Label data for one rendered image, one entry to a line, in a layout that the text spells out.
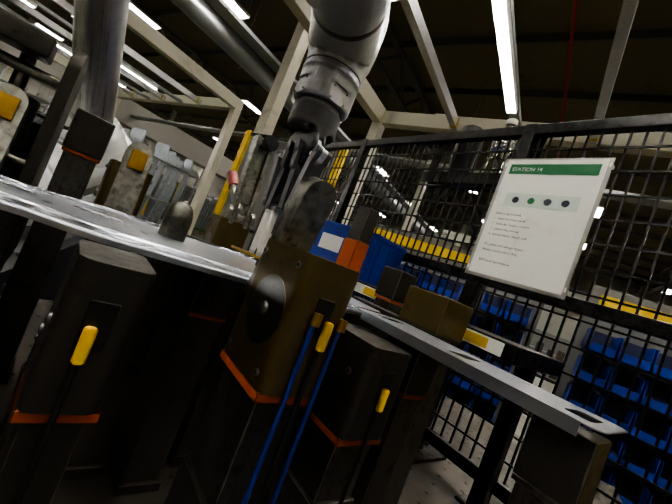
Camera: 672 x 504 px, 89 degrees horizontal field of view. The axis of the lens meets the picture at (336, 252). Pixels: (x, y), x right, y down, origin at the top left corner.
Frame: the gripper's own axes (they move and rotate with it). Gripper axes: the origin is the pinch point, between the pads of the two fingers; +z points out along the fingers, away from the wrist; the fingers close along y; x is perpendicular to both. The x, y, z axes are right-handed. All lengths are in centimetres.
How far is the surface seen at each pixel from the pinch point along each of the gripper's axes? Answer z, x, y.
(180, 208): 1.1, -13.1, 1.2
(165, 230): 4.3, -13.7, 1.0
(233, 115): -214, 171, -682
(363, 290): 3.6, 32.3, -10.0
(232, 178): -8.3, -0.7, -22.8
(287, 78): -375, 268, -738
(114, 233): 5.3, -19.6, 10.5
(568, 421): 5.8, 10.4, 38.7
